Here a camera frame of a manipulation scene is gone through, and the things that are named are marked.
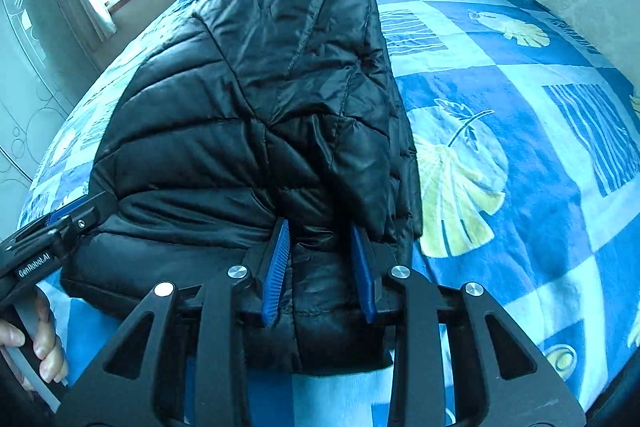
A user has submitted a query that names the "blue leaf-print blanket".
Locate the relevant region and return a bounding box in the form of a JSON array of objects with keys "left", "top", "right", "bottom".
[{"left": 17, "top": 0, "right": 640, "bottom": 427}]

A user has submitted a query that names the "black puffer jacket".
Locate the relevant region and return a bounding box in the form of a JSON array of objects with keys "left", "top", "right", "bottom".
[{"left": 60, "top": 0, "right": 425, "bottom": 375}]

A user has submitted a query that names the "frosted glass wardrobe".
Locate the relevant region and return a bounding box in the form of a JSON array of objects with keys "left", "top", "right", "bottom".
[{"left": 0, "top": 0, "right": 101, "bottom": 188}]

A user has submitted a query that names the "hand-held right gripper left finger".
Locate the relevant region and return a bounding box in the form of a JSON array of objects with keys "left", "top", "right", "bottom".
[{"left": 54, "top": 218, "right": 292, "bottom": 427}]

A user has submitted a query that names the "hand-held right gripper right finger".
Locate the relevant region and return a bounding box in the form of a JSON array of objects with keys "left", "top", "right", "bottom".
[{"left": 349, "top": 222, "right": 587, "bottom": 427}]

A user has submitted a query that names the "person's left hand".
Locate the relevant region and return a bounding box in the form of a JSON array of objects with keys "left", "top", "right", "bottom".
[{"left": 0, "top": 299, "right": 69, "bottom": 393}]

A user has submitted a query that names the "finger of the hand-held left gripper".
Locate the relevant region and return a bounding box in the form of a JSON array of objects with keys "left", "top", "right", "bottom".
[{"left": 30, "top": 191, "right": 119, "bottom": 245}]

